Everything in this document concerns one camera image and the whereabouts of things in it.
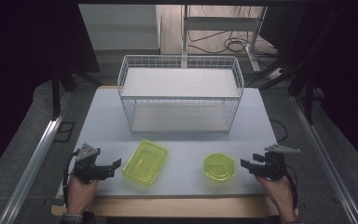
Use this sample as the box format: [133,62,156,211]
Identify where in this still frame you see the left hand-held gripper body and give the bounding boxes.
[73,143,115,185]

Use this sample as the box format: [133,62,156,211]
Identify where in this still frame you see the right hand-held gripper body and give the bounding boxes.
[251,143,302,181]

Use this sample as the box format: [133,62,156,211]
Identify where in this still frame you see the green round plastic container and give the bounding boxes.
[202,151,238,184]

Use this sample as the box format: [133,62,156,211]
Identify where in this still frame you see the green rectangular plastic container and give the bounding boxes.
[122,138,169,188]

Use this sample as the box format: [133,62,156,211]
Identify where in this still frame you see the white wire shelf rack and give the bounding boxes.
[117,54,245,134]

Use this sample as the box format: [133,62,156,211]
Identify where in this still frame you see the person's left hand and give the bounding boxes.
[65,175,100,216]

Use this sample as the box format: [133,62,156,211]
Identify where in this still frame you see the person's right hand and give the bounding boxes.
[255,175,296,223]

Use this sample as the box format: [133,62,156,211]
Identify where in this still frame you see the black metal stand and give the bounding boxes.
[49,69,103,119]
[255,59,325,126]

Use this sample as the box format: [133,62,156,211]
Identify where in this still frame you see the white power strip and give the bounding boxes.
[266,67,284,81]

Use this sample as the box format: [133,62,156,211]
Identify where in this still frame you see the white cabinet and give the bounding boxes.
[77,3,163,52]

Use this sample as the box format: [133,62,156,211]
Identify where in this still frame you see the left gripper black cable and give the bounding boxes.
[62,149,80,207]

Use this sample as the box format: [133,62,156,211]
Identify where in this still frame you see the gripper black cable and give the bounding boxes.
[62,149,80,207]
[284,164,300,213]

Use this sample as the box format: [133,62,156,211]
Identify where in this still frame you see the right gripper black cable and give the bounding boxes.
[284,164,300,213]

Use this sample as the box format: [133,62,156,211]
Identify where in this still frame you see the thin black cable loop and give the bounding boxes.
[269,119,289,143]

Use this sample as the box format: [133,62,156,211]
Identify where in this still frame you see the black floor bracket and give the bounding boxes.
[53,120,76,144]

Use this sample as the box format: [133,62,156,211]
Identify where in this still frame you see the aluminium rail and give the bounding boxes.
[289,92,358,224]
[0,91,73,224]

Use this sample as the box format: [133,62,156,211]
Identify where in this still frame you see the black floor cables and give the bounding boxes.
[187,5,278,58]

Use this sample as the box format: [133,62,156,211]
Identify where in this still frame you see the white desk frame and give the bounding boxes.
[181,4,269,73]

